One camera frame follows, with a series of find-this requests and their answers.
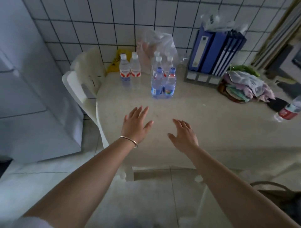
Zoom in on large red-label drink bottle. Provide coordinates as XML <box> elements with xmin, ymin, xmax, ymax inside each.
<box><xmin>274</xmin><ymin>95</ymin><xmax>301</xmax><ymax>123</ymax></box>

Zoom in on blue folder with white stripes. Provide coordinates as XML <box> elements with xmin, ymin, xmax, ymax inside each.
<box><xmin>220</xmin><ymin>32</ymin><xmax>247</xmax><ymax>77</ymax></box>
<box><xmin>212</xmin><ymin>32</ymin><xmax>238</xmax><ymax>76</ymax></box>

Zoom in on yellow plastic bag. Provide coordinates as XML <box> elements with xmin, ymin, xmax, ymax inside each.
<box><xmin>107</xmin><ymin>49</ymin><xmax>132</xmax><ymax>73</ymax></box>

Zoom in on black flat object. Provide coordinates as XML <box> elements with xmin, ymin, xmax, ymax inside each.
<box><xmin>267</xmin><ymin>97</ymin><xmax>289</xmax><ymax>113</ymax></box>

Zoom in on plain blue binder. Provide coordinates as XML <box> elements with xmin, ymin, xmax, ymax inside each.
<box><xmin>201</xmin><ymin>31</ymin><xmax>228</xmax><ymax>74</ymax></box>

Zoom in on blue binder with white label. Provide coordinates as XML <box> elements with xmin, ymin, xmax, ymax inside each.
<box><xmin>188</xmin><ymin>25</ymin><xmax>214</xmax><ymax>72</ymax></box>

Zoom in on brown round tray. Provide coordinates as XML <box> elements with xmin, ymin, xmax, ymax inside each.
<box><xmin>217</xmin><ymin>79</ymin><xmax>250</xmax><ymax>104</ymax></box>

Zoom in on white-cap red-label water bottle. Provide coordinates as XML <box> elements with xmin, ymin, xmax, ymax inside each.
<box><xmin>119</xmin><ymin>54</ymin><xmax>131</xmax><ymax>83</ymax></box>
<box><xmin>130</xmin><ymin>52</ymin><xmax>142</xmax><ymax>81</ymax></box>

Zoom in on grey file rack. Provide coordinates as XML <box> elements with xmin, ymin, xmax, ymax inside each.
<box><xmin>184</xmin><ymin>68</ymin><xmax>222</xmax><ymax>89</ymax></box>

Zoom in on crumpled clear plastic wrap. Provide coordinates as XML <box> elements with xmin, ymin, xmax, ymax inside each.
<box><xmin>201</xmin><ymin>11</ymin><xmax>249</xmax><ymax>34</ymax></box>

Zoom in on white plastic chair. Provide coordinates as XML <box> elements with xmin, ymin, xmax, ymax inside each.
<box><xmin>62</xmin><ymin>47</ymin><xmax>109</xmax><ymax>149</ymax></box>

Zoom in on pile of crumpled bags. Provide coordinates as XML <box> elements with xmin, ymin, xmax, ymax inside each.
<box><xmin>222</xmin><ymin>70</ymin><xmax>276</xmax><ymax>103</ymax></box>

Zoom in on clear plastic bag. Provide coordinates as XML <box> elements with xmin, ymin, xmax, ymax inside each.
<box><xmin>136</xmin><ymin>30</ymin><xmax>180</xmax><ymax>74</ymax></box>

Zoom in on person's left hand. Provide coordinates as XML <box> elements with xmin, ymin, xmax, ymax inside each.
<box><xmin>121</xmin><ymin>106</ymin><xmax>154</xmax><ymax>145</ymax></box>

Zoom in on green plastic bag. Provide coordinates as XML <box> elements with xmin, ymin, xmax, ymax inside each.
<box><xmin>227</xmin><ymin>65</ymin><xmax>260</xmax><ymax>77</ymax></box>

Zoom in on metal door frame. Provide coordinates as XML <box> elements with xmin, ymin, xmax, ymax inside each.
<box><xmin>250</xmin><ymin>0</ymin><xmax>301</xmax><ymax>69</ymax></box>

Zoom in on blue-cap water bottle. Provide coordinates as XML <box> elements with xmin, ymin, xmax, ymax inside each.
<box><xmin>164</xmin><ymin>67</ymin><xmax>177</xmax><ymax>98</ymax></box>
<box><xmin>151</xmin><ymin>67</ymin><xmax>164</xmax><ymax>99</ymax></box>

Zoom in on white sleeve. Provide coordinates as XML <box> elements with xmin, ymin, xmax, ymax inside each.
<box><xmin>11</xmin><ymin>216</ymin><xmax>54</xmax><ymax>228</ymax></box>

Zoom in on person's right forearm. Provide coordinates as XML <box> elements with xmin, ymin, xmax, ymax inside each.
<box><xmin>186</xmin><ymin>144</ymin><xmax>301</xmax><ymax>228</ymax></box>

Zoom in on person's left forearm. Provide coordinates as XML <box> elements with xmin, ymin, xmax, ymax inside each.
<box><xmin>22</xmin><ymin>137</ymin><xmax>138</xmax><ymax>228</ymax></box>

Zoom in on white refrigerator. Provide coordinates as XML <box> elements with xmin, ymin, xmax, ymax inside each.
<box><xmin>0</xmin><ymin>0</ymin><xmax>84</xmax><ymax>164</ymax></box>

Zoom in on person's right hand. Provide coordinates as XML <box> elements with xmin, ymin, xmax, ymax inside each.
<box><xmin>167</xmin><ymin>119</ymin><xmax>199</xmax><ymax>155</ymax></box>

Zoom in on thin gold bangle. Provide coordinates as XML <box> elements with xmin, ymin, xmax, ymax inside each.
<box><xmin>119</xmin><ymin>136</ymin><xmax>139</xmax><ymax>149</ymax></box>

